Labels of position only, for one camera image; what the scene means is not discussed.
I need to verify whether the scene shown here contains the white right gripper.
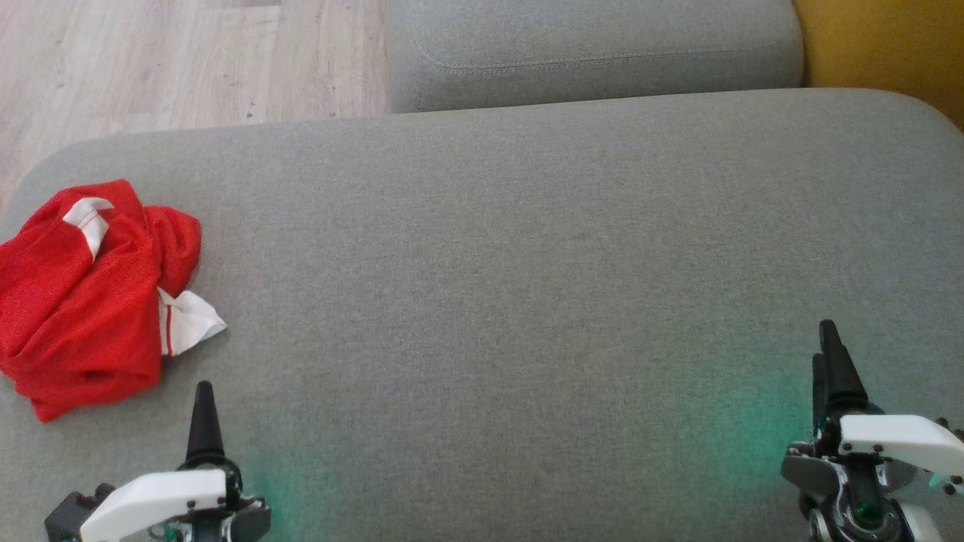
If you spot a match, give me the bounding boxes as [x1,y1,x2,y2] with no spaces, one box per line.
[781,320,964,505]

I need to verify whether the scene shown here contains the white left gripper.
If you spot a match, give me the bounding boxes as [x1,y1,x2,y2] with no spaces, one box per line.
[79,381,272,542]

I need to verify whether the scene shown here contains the red white striped shorts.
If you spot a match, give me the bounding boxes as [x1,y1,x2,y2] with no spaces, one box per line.
[0,256,163,422]

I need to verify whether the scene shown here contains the red white sports jersey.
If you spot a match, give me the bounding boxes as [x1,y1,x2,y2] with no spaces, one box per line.
[0,179,227,422]

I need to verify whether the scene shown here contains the large grey sofa seat cushion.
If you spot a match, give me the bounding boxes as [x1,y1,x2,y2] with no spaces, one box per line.
[0,88,964,542]

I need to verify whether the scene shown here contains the yellow fabric cushion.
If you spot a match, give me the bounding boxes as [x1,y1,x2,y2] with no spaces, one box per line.
[792,0,964,132]

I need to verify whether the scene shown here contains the small grey sofa cushion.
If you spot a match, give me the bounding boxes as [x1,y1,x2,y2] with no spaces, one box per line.
[384,0,805,114]

